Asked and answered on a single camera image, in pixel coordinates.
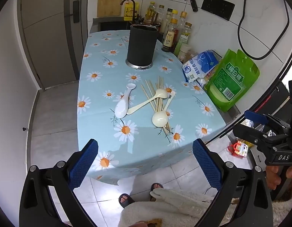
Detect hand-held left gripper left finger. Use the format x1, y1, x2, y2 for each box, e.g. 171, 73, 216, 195
19, 139, 99, 227

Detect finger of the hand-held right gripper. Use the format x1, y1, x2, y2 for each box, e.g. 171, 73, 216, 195
244, 110, 289, 127
232, 122, 290, 147

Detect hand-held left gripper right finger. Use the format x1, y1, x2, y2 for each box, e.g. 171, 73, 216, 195
192, 138, 273, 227

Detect cream round-bowl spoon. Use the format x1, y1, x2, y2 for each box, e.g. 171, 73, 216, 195
152, 90, 176, 133

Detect white ceramic soup spoon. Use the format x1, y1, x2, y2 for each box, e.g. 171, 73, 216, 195
114, 83, 137, 119

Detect cream long-handled spoon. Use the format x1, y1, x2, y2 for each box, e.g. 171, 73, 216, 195
126, 88, 169, 115

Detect pile of chopsticks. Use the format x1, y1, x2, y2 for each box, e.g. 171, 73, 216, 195
141, 76, 175, 136

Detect black cylindrical utensil holder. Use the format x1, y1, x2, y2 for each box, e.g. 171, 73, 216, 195
125, 24, 159, 70

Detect person's right hand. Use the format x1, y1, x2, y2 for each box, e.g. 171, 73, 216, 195
265, 165, 292, 191

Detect red snack box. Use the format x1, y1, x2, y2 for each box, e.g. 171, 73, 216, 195
227, 140, 250, 157

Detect green sugar bag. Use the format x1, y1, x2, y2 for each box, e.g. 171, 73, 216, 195
205, 49, 260, 113

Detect blue daisy printed tablecloth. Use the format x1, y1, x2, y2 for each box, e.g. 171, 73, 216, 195
77, 30, 227, 185

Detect white fleece garment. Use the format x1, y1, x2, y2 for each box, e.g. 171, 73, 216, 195
118, 187, 292, 227

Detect person's sandaled foot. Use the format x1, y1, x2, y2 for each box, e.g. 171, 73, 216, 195
118, 193, 136, 209
149, 183, 164, 201

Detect white blue salt bag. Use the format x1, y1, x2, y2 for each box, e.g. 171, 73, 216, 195
182, 49, 226, 83

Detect clear jar brown contents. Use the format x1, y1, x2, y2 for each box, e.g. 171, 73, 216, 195
186, 51, 200, 64

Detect white lid jar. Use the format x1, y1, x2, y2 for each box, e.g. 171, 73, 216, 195
178, 44, 192, 62

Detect dark soy sauce bottle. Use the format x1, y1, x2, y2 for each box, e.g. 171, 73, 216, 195
162, 18, 179, 53

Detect grey door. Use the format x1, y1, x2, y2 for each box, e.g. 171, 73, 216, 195
17, 0, 84, 90

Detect black sink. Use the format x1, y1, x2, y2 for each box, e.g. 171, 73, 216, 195
93, 17, 134, 32

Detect yellow oil bottle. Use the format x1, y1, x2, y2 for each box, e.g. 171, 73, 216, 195
145, 1, 158, 26

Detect yellow plastic bottle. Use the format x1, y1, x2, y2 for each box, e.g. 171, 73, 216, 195
123, 1, 139, 21

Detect wooden cutting board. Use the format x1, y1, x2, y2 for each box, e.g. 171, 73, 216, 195
97, 0, 124, 17

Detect black faucet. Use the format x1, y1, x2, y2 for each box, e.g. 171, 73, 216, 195
120, 0, 137, 19

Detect black cable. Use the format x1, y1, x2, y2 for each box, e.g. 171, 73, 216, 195
237, 0, 291, 60

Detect black wall socket panel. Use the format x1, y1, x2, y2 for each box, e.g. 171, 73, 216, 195
201, 0, 236, 21

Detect black door lock handle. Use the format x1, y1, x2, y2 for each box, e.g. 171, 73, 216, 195
70, 0, 80, 24

